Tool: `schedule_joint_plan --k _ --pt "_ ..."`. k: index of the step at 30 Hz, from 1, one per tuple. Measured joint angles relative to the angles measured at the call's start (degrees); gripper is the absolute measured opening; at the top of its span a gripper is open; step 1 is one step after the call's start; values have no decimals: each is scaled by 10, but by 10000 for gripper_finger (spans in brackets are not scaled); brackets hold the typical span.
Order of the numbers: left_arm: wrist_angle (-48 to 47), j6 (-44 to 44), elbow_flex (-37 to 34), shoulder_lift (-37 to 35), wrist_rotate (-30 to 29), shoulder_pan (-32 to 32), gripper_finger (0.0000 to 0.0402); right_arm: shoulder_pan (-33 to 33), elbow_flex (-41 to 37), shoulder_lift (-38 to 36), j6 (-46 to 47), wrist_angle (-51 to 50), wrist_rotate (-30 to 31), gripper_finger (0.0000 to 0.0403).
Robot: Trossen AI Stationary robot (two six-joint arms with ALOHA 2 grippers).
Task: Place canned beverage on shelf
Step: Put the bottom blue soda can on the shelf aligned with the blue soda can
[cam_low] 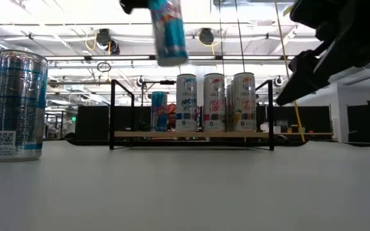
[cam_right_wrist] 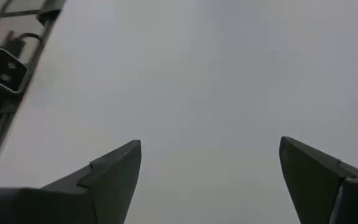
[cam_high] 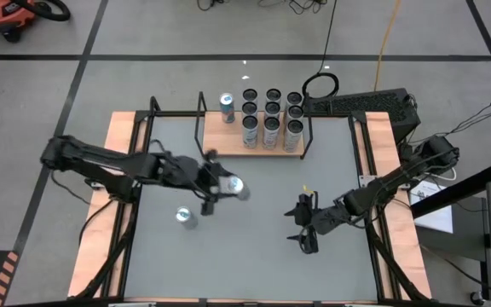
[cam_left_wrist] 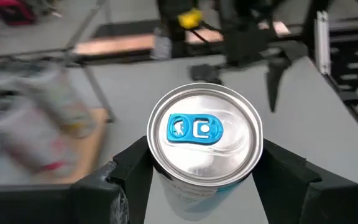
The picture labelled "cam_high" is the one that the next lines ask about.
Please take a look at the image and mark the white paper sheet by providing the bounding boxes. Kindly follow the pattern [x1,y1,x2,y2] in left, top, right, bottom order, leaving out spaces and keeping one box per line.
[409,178,454,235]

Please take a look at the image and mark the black metal table frame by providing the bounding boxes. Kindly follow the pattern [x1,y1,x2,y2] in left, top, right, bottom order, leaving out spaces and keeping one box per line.
[119,96,383,307]

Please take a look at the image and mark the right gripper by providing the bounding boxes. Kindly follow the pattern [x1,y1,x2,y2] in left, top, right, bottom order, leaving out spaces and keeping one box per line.
[283,184,351,256]

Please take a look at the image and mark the black desk beam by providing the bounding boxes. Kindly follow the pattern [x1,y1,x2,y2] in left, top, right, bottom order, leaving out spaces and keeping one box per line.
[410,161,491,219]

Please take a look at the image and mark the black vacuum hose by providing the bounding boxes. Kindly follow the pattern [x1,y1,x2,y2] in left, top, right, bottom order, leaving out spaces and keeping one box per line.
[13,0,72,22]

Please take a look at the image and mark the black floor cable tangle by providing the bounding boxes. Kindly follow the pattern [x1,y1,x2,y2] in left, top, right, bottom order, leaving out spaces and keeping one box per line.
[196,0,330,16]

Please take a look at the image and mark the silver blue Red Bull can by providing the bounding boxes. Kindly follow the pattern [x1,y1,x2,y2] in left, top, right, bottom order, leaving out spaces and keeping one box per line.
[174,206,199,230]
[219,175,251,202]
[218,92,236,125]

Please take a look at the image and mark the wooden table base board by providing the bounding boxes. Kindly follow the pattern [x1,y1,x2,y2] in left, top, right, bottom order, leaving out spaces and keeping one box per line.
[66,111,433,299]

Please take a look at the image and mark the white Celsius can pink band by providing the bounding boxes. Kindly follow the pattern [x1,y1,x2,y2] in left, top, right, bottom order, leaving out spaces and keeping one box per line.
[262,116,282,151]

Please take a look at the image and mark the wooden shelf board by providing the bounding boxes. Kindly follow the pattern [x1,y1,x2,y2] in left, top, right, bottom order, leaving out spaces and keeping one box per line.
[202,111,305,157]

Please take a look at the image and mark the yellow floor cable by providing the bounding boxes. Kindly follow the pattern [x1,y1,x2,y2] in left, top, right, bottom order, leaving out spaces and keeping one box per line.
[373,0,402,90]

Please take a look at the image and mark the white power cable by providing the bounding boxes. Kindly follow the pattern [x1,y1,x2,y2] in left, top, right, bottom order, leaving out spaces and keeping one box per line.
[439,164,459,182]

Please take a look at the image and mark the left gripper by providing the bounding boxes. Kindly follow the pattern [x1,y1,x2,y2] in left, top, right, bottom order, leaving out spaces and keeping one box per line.
[162,148,240,217]

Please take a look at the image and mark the white Celsius Tropical Vibe can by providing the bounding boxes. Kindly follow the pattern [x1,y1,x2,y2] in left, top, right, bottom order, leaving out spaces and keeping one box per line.
[286,104,305,120]

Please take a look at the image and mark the black cable bundle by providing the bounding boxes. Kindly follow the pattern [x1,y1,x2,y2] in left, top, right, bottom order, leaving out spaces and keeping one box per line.
[415,98,491,148]

